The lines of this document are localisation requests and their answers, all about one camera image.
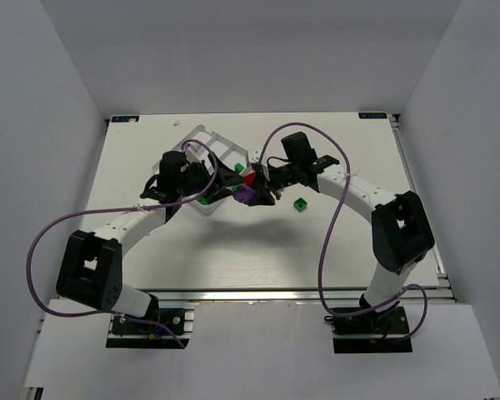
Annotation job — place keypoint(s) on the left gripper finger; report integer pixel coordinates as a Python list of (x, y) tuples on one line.
[(224, 176), (217, 193)]

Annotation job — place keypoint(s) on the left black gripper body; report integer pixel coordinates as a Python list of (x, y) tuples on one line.
[(211, 179)]

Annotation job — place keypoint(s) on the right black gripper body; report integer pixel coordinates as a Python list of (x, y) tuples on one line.
[(270, 179)]

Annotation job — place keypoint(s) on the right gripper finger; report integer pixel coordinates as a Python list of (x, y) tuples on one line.
[(260, 181), (261, 197)]

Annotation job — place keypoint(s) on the purple rounded lego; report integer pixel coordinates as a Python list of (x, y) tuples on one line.
[(244, 194)]

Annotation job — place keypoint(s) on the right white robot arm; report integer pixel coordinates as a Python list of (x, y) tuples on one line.
[(401, 233)]

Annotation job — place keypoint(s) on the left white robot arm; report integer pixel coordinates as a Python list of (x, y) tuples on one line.
[(92, 265)]

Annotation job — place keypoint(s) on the red lego brick upper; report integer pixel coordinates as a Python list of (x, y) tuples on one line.
[(249, 179)]

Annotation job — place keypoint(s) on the small green lego in tray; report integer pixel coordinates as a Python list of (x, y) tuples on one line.
[(238, 167)]

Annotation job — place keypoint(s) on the right blue label sticker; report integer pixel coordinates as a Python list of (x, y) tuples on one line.
[(372, 115)]

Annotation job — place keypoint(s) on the blue label sticker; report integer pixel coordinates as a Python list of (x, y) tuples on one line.
[(125, 119), (372, 115)]

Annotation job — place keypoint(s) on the left blue label sticker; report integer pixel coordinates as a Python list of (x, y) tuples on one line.
[(125, 119)]

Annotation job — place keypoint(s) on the aluminium table frame rail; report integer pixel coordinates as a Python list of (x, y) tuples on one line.
[(433, 293)]

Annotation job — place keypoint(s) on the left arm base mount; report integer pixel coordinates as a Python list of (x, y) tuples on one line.
[(161, 328)]

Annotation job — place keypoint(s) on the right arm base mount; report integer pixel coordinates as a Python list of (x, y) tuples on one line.
[(366, 335)]

